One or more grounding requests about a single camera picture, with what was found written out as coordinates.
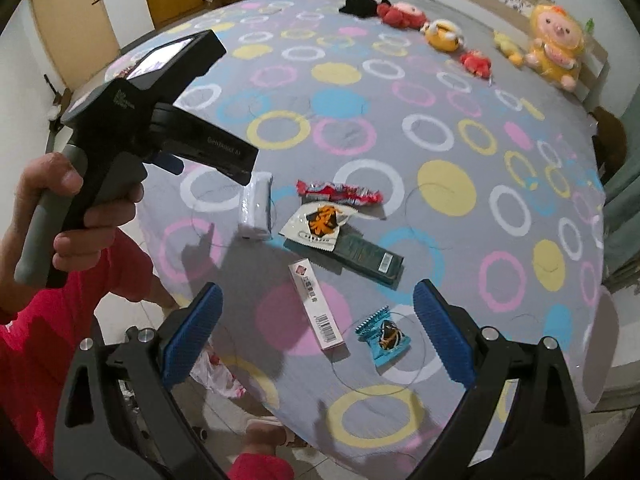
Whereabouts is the blue sunflower seed packet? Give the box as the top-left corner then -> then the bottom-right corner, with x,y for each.
355,307 -> 411,367

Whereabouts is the white tissue pack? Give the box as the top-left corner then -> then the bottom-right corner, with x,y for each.
238,171 -> 273,240

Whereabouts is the pink white long box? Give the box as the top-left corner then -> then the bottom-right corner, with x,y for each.
288,259 -> 344,351

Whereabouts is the dark green box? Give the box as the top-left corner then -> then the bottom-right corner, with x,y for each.
284,234 -> 404,287

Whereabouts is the red snack wrapper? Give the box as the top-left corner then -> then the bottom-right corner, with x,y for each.
295,180 -> 384,207

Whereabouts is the white orange snack packet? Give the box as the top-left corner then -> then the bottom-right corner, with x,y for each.
279,202 -> 357,252

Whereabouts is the trash bin with printed bag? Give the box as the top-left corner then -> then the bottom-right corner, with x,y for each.
190,342 -> 246,400

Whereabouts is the person left hand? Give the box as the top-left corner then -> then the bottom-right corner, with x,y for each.
14,144 -> 146,288

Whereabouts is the cream slipper right foot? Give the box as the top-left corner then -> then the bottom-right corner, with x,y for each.
245,416 -> 308,448

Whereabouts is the bed with circle-pattern sheet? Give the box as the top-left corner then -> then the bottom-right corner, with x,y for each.
105,0 -> 603,479

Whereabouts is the teal curtain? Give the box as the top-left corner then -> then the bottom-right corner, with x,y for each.
604,105 -> 639,275

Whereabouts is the black white plush toy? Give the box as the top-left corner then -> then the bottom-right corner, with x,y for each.
338,0 -> 390,18

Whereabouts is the brown plush chair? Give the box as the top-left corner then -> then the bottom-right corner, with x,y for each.
589,106 -> 627,184

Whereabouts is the red round plush toy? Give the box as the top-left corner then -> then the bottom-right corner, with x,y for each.
376,2 -> 427,30

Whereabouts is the small red crab plush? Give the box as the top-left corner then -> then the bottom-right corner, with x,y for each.
459,50 -> 491,80

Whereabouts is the yellow white plush toy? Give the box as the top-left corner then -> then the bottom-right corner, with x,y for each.
421,18 -> 465,53

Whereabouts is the small yellow duck plush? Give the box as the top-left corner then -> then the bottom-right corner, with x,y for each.
492,30 -> 524,68

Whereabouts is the large yellow pig plush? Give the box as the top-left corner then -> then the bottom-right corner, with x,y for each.
525,3 -> 585,93

